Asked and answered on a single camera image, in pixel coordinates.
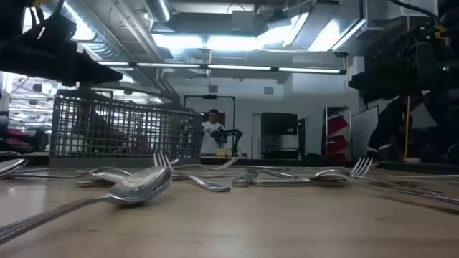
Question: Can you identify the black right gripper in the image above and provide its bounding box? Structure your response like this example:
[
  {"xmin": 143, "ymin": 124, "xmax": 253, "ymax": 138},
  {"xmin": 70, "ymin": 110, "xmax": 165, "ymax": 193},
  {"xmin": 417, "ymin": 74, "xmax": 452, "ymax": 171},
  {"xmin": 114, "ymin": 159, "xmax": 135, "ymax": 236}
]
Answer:
[{"xmin": 349, "ymin": 21, "xmax": 449, "ymax": 104}]

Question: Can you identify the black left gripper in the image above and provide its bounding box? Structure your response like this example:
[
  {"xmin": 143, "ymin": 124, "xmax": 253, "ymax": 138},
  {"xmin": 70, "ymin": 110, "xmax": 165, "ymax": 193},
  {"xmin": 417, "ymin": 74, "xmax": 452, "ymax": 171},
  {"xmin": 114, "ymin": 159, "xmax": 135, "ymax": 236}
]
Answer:
[{"xmin": 0, "ymin": 14, "xmax": 123, "ymax": 87}]

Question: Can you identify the steel spoon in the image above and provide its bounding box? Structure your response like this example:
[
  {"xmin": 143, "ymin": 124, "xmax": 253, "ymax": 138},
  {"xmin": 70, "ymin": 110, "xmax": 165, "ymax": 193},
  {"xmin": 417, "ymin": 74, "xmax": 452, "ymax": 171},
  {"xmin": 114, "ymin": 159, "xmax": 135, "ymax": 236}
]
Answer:
[{"xmin": 75, "ymin": 172, "xmax": 225, "ymax": 188}]

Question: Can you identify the person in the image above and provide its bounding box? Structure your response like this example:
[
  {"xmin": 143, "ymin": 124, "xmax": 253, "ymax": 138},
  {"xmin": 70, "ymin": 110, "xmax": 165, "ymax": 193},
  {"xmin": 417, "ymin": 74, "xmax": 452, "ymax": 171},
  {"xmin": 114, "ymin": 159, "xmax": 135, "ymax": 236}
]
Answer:
[
  {"xmin": 200, "ymin": 108, "xmax": 226, "ymax": 156},
  {"xmin": 367, "ymin": 93, "xmax": 425, "ymax": 161}
]

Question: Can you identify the whiteboard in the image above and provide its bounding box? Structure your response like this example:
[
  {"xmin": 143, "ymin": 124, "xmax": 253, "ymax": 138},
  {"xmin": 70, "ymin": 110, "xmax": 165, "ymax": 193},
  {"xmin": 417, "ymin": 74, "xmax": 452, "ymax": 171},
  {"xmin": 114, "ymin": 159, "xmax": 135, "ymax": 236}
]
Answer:
[{"xmin": 350, "ymin": 105, "xmax": 380, "ymax": 158}]

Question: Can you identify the red and white shelf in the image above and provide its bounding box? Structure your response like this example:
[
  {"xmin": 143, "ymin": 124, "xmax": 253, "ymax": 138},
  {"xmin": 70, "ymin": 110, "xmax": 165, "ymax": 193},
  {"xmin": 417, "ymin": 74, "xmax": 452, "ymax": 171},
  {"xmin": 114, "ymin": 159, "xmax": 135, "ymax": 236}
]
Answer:
[{"xmin": 323, "ymin": 105, "xmax": 351, "ymax": 162}]

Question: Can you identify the grey plastic cutlery basket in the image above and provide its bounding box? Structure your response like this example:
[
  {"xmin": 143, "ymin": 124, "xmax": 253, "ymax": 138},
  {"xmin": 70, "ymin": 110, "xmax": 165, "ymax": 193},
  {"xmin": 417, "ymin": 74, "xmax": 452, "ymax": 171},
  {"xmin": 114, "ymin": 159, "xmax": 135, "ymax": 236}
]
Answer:
[{"xmin": 49, "ymin": 84, "xmax": 204, "ymax": 168}]

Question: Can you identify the red padded seat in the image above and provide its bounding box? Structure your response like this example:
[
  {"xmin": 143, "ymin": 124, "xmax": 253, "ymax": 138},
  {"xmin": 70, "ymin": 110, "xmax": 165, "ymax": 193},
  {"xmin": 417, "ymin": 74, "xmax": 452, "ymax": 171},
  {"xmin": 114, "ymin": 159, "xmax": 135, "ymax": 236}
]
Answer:
[{"xmin": 5, "ymin": 128, "xmax": 37, "ymax": 153}]

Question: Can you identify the black cabinet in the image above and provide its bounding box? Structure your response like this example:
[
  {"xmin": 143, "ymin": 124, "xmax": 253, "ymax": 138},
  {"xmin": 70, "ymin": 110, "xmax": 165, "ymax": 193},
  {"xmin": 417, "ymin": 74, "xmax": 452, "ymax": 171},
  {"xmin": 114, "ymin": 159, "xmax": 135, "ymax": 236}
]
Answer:
[{"xmin": 260, "ymin": 112, "xmax": 299, "ymax": 161}]

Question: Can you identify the long ceiling light strip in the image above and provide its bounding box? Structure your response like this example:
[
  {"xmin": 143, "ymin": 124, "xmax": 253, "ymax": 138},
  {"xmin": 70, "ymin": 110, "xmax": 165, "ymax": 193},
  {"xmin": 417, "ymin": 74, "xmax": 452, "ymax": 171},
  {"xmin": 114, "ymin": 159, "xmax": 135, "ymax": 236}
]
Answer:
[{"xmin": 96, "ymin": 60, "xmax": 347, "ymax": 75}]

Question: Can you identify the grey ceiling box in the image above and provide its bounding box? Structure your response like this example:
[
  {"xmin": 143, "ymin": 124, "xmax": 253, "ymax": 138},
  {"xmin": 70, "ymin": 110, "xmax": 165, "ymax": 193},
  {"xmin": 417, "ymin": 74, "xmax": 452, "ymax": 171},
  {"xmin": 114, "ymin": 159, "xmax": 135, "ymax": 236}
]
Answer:
[{"xmin": 231, "ymin": 9, "xmax": 258, "ymax": 36}]

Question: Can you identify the yellow hanging cable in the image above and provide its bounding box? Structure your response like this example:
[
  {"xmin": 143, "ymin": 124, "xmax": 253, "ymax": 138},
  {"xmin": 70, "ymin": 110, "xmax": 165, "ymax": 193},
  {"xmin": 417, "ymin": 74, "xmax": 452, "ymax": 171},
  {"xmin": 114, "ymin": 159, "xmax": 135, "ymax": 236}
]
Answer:
[{"xmin": 404, "ymin": 16, "xmax": 412, "ymax": 161}]

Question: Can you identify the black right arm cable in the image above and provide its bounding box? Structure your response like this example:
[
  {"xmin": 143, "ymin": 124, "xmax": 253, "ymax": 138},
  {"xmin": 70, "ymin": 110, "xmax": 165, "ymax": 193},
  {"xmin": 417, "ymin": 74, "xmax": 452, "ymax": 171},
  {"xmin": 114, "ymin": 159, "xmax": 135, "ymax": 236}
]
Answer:
[{"xmin": 389, "ymin": 0, "xmax": 441, "ymax": 19}]

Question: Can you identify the silver ventilation duct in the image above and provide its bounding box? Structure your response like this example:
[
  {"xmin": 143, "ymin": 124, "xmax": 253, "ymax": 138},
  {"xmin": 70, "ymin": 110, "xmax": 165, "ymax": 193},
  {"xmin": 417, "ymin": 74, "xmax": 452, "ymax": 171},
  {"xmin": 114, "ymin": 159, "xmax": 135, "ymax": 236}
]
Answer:
[{"xmin": 143, "ymin": 0, "xmax": 173, "ymax": 23}]

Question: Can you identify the black background gantry frame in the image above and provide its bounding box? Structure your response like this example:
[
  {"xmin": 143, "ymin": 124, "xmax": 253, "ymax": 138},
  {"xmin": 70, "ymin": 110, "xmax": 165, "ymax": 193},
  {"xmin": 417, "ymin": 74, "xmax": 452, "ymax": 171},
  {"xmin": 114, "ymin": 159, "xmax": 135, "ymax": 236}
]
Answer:
[{"xmin": 183, "ymin": 94, "xmax": 237, "ymax": 158}]

